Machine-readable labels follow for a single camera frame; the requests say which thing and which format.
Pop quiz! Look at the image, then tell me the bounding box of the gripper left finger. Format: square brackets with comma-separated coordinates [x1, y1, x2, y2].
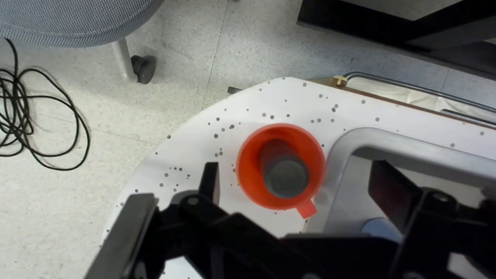
[84, 162, 288, 279]

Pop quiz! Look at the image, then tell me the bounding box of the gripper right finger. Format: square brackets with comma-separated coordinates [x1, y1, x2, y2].
[367, 160, 496, 279]

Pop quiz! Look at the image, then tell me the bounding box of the red plastic cup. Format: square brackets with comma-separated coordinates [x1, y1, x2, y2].
[236, 123, 326, 219]

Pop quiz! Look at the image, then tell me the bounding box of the grey toy sink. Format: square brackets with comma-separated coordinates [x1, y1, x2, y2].
[306, 128, 496, 243]

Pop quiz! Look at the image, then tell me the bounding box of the grey cylinder object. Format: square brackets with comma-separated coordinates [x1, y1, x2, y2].
[259, 139, 310, 199]

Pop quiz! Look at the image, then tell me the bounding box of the silver metal rod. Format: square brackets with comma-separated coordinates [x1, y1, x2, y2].
[332, 72, 496, 114]

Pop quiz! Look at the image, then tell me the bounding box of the black table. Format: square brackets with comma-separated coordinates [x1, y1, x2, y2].
[296, 0, 496, 81]

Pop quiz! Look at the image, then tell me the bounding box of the grey office chair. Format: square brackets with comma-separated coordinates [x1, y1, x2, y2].
[0, 0, 165, 85]

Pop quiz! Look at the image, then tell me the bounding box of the coil of black cable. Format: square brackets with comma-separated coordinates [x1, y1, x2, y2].
[0, 38, 91, 171]

